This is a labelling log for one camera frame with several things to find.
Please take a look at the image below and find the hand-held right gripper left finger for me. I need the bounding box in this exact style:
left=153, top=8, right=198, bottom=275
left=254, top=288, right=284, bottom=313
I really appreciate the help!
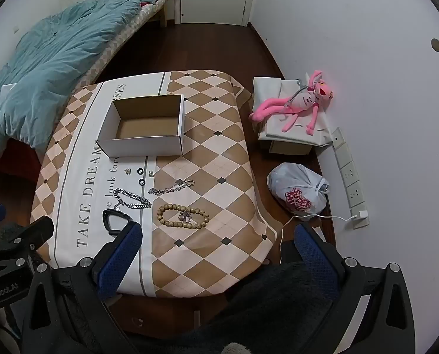
left=20, top=222, right=143, bottom=354

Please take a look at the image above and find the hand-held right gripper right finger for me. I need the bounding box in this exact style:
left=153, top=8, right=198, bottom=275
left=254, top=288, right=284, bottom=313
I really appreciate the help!
left=294, top=223, right=417, bottom=354

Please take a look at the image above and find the wooden bead bracelet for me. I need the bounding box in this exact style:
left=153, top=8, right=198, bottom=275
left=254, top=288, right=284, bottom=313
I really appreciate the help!
left=157, top=204, right=210, bottom=229

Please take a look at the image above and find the thick silver chain bracelet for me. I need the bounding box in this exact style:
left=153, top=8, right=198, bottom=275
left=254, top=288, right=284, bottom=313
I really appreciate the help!
left=113, top=187, right=152, bottom=209

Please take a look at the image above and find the thin silver bracelet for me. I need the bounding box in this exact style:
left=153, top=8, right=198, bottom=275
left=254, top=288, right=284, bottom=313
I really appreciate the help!
left=147, top=179, right=196, bottom=195

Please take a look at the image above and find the white cardboard box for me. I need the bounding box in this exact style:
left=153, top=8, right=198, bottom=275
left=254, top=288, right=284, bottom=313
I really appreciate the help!
left=96, top=94, right=185, bottom=157

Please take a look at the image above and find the white plastic bag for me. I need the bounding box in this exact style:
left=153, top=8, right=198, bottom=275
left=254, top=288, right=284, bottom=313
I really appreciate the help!
left=267, top=162, right=331, bottom=216

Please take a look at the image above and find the white power strip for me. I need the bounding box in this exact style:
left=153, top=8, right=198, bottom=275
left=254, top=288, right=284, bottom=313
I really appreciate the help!
left=332, top=127, right=370, bottom=229

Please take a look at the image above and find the checked printed tablecloth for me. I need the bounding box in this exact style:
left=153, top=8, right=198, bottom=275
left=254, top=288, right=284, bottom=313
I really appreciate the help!
left=31, top=68, right=277, bottom=299

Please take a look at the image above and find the pink plush toy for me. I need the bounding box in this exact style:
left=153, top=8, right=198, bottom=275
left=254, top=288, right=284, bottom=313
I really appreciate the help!
left=249, top=69, right=334, bottom=135

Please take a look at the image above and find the blue duvet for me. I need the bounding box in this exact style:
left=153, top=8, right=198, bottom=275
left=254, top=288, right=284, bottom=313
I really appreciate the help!
left=0, top=0, right=168, bottom=176

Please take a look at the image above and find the bed with patterned mattress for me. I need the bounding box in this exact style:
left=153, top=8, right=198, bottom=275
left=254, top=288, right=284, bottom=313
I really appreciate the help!
left=70, top=0, right=168, bottom=89

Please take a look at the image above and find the white cable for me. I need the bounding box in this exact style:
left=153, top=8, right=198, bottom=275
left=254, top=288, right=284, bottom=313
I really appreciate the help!
left=278, top=214, right=354, bottom=262

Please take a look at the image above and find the grey wire hanger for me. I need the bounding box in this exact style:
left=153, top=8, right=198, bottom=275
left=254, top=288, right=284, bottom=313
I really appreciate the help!
left=283, top=77, right=309, bottom=113

